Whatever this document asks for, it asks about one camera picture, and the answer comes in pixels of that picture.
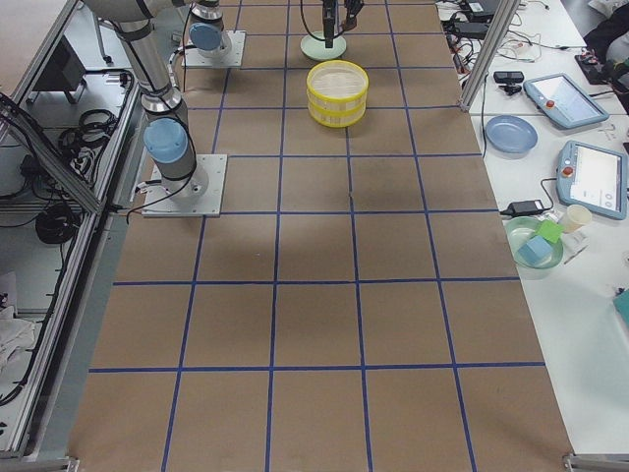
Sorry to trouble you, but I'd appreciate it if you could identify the green foam block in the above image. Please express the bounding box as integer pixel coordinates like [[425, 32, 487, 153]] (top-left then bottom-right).
[[535, 219, 564, 244]]

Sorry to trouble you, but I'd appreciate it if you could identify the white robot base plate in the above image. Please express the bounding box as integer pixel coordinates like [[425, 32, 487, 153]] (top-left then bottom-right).
[[141, 154, 228, 217]]

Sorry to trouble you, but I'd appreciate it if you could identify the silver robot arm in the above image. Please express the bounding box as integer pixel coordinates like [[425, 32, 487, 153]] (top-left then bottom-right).
[[86, 1, 234, 197], [188, 1, 365, 61]]

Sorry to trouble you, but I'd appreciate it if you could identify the blue round plate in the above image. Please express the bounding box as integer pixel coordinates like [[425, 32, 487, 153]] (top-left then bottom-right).
[[485, 115, 538, 154]]

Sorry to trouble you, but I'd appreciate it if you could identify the blue teach pendant far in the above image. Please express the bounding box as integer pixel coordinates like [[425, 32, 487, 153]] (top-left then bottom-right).
[[523, 73, 609, 129]]

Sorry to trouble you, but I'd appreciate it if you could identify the aluminium frame post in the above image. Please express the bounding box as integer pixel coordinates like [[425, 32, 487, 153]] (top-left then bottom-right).
[[458, 0, 520, 112]]

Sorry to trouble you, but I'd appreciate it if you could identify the yellow bamboo steamer lower layer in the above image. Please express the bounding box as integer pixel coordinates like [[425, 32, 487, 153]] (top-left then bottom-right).
[[308, 102, 366, 128]]

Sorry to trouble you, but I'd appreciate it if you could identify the yellow bamboo steamer layer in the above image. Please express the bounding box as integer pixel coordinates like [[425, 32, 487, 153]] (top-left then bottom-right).
[[306, 60, 370, 110], [308, 102, 366, 128]]

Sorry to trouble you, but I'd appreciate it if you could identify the black webcam device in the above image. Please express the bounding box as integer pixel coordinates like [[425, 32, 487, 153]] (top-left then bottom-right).
[[493, 71, 524, 96]]

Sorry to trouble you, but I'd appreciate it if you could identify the yellow bamboo steamer top layer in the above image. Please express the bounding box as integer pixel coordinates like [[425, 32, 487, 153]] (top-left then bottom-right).
[[306, 60, 370, 110]]

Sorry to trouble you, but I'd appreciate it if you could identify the pale green round plate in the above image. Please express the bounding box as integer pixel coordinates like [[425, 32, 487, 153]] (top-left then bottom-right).
[[300, 34, 347, 62]]

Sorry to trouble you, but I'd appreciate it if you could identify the green bowl with blocks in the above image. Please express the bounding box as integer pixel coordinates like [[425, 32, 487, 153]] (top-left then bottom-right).
[[504, 216, 563, 269]]

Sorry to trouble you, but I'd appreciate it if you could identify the light blue foam block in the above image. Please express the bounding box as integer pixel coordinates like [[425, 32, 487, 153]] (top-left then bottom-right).
[[516, 235, 553, 267]]

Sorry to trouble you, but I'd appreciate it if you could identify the paper cup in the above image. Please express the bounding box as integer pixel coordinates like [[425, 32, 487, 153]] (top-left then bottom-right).
[[559, 205, 593, 233]]

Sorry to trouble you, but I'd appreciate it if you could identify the blue teach pendant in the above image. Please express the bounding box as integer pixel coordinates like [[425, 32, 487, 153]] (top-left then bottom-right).
[[556, 141, 628, 220], [523, 73, 609, 129]]

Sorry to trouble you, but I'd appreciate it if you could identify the blue teach pendant near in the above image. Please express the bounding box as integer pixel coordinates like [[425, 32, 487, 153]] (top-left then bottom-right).
[[556, 141, 628, 220]]

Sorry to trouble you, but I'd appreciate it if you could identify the black power adapter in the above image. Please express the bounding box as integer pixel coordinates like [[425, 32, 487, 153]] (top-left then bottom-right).
[[502, 200, 545, 217]]

